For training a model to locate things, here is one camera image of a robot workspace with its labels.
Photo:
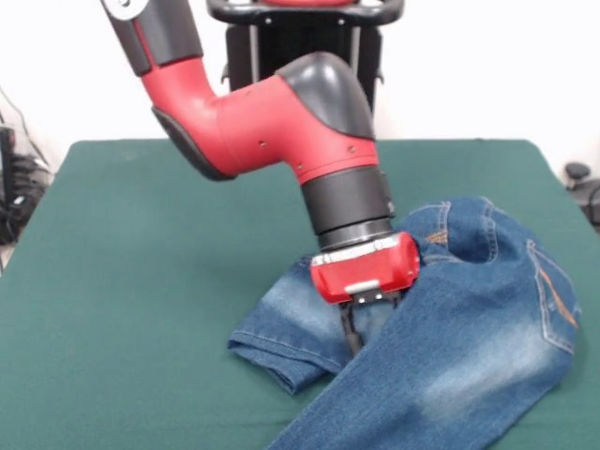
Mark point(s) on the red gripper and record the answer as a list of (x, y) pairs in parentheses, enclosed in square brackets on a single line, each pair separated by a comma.
[(365, 274)]

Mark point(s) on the blue denim jeans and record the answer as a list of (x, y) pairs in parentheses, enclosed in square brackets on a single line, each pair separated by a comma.
[(469, 351)]

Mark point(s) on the dark green table cloth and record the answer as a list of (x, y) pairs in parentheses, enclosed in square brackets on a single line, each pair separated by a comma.
[(94, 365)]

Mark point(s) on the black equipment box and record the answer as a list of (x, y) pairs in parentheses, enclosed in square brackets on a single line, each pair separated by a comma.
[(5, 150)]

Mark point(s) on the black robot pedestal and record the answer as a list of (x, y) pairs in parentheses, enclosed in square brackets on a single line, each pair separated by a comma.
[(304, 42)]

